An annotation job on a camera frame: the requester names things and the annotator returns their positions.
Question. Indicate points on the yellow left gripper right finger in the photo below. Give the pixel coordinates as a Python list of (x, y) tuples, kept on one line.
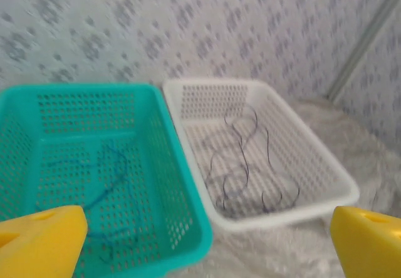
[(369, 250)]

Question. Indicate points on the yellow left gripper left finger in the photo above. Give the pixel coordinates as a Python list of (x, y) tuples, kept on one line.
[(40, 246)]

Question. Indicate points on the white perforated plastic basket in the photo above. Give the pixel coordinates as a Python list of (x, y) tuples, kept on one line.
[(313, 165)]

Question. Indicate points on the teal perforated plastic basket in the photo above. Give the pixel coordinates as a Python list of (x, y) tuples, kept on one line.
[(175, 165)]

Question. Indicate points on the aluminium frame post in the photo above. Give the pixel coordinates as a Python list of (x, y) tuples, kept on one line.
[(360, 49)]

